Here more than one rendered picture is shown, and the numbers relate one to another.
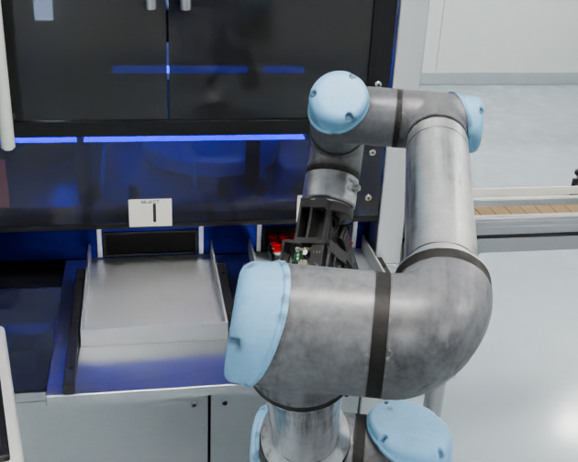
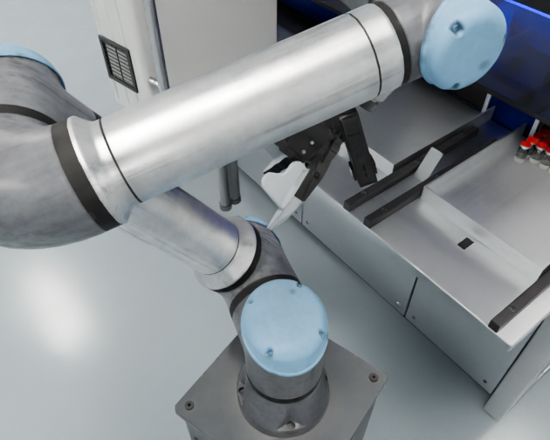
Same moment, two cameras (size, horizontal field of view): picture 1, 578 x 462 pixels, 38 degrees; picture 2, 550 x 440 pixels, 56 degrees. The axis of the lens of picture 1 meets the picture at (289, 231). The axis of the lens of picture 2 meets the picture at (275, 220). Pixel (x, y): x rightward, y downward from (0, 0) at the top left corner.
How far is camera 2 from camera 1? 0.88 m
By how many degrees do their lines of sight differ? 54
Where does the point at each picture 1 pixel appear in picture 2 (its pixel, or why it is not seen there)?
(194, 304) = (412, 141)
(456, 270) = (26, 150)
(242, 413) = not seen: hidden behind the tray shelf
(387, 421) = (272, 295)
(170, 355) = (341, 160)
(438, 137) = (326, 27)
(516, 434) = not seen: outside the picture
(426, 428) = (288, 328)
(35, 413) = not seen: hidden behind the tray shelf
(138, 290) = (398, 109)
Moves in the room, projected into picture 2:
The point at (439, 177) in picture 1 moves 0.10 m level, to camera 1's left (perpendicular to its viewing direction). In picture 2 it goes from (231, 67) to (188, 16)
